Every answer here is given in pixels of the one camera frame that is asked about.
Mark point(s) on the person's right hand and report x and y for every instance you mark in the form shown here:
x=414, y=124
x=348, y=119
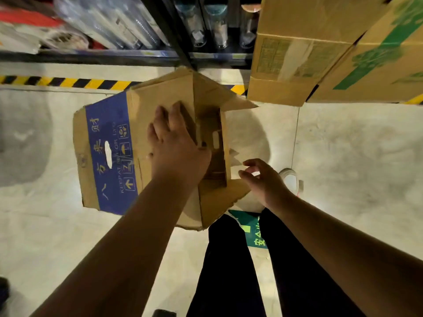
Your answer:
x=267, y=186

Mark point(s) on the person's left hand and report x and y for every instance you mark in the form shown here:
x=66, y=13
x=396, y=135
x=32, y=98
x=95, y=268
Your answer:
x=175, y=155

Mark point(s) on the person's left middle finger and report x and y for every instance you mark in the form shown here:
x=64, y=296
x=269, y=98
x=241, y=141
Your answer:
x=178, y=118

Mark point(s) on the person's left little finger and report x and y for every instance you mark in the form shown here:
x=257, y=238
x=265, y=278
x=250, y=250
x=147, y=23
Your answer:
x=152, y=133

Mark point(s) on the person's right thumb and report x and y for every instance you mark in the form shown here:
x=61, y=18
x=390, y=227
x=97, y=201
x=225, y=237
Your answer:
x=248, y=179

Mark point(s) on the blue panel cardboard box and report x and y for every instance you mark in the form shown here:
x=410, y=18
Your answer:
x=112, y=151

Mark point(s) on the person's left forearm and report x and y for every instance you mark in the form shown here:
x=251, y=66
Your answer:
x=125, y=254

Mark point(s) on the person's right forearm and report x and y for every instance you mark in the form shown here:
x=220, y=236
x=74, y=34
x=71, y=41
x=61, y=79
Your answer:
x=347, y=257

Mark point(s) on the white tape roll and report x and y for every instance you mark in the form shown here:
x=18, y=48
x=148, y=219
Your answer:
x=291, y=181

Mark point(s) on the green floor sticker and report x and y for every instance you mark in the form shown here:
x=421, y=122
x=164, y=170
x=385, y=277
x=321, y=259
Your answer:
x=252, y=229

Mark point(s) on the black metal shelf rack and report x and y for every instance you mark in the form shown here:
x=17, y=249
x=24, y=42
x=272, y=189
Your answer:
x=158, y=56

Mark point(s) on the person's left leg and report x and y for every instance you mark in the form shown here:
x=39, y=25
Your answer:
x=228, y=274

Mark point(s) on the person's leg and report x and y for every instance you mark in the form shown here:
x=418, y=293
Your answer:
x=297, y=274
x=228, y=274

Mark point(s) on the person's right leg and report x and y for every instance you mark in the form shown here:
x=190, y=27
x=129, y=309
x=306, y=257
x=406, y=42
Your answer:
x=297, y=274

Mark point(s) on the clear plastic wrapped packages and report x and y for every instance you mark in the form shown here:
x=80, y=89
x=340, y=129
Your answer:
x=109, y=21

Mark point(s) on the plain brown cardboard box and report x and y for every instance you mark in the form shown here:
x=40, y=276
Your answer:
x=290, y=46

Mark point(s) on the red and white packet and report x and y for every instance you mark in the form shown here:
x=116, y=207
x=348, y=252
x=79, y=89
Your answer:
x=33, y=29

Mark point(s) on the green print cardboard box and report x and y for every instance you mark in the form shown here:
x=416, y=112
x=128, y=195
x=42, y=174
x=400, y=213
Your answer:
x=380, y=62

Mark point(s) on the black shoe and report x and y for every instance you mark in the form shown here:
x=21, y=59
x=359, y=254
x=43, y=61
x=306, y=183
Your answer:
x=3, y=290

